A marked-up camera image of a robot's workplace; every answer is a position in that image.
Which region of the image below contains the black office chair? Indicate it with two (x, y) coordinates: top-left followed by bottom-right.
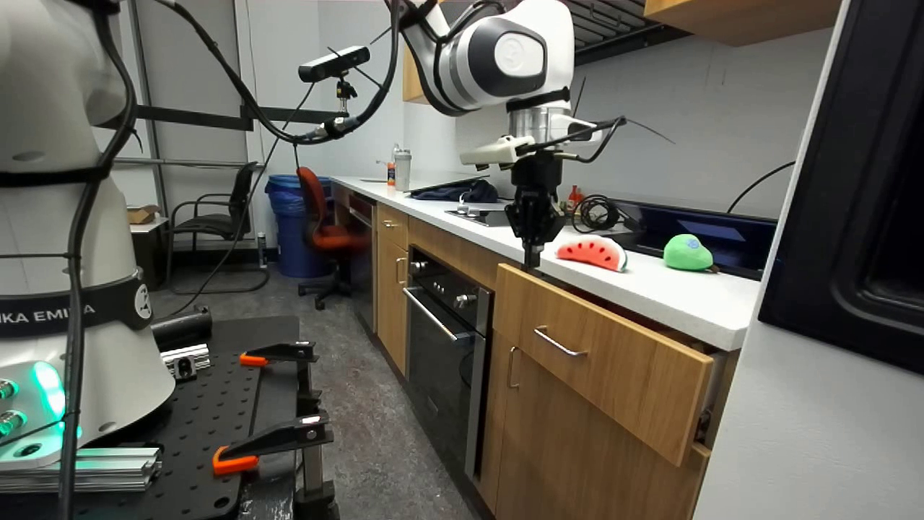
(169, 159), (265, 293)

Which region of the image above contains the black cable along robot base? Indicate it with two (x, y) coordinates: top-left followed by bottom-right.
(53, 0), (140, 520)

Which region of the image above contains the wooden-front white drawer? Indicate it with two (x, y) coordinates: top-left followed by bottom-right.
(491, 260), (722, 471)

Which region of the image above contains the blue trash bin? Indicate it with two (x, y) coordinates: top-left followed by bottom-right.
(262, 169), (327, 282)

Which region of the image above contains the silver aluminium rail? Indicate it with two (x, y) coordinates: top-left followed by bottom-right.
(0, 442), (164, 496)

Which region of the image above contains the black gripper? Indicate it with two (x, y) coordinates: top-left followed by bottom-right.
(505, 152), (570, 272)

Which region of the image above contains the red office chair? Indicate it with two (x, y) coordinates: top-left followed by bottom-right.
(296, 163), (374, 311)

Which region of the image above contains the black coiled cord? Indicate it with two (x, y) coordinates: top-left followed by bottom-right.
(576, 189), (628, 234)

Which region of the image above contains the watermelon slice plush toy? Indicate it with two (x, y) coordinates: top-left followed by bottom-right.
(554, 234), (629, 275)

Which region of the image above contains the black power cable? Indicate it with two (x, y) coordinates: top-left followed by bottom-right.
(722, 159), (798, 215)

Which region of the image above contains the orange black bar clamp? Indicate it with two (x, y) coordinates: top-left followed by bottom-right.
(236, 337), (327, 422)
(208, 409), (342, 520)

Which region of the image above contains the black oven with steel trim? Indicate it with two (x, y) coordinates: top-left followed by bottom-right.
(402, 243), (496, 486)

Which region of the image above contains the clear plastic bottle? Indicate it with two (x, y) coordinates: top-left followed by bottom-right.
(394, 143), (417, 195)

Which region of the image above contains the small wooden wall cabinet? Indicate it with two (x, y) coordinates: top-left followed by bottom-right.
(402, 45), (434, 106)

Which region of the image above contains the black box device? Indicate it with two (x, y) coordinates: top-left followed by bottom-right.
(147, 308), (218, 353)

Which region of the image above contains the stainless steel range hood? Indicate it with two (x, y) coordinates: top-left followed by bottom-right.
(560, 0), (690, 65)

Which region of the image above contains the black stereo camera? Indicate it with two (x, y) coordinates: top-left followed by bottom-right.
(296, 41), (374, 85)

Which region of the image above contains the black sink basin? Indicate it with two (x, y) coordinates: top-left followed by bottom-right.
(615, 195), (779, 282)

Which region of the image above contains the dark blue cloth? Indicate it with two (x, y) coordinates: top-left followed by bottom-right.
(413, 176), (502, 204)

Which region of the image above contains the green plush toy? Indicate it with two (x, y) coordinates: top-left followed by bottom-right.
(662, 231), (719, 275)

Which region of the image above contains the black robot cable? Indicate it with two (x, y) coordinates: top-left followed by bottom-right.
(156, 0), (430, 146)

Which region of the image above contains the grey tall cabinet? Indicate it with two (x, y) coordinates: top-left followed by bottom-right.
(690, 0), (924, 520)

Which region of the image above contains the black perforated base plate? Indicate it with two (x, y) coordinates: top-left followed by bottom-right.
(0, 314), (335, 520)

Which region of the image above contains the wooden base cabinet door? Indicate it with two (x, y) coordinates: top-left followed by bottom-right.
(476, 330), (711, 520)

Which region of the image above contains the black camera mounting bar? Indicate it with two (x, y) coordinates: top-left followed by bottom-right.
(96, 100), (352, 133)

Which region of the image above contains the narrow wooden base cabinet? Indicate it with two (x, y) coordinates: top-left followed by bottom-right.
(374, 202), (413, 377)

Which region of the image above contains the black glass built-in appliance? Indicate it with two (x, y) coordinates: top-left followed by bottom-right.
(760, 0), (924, 374)

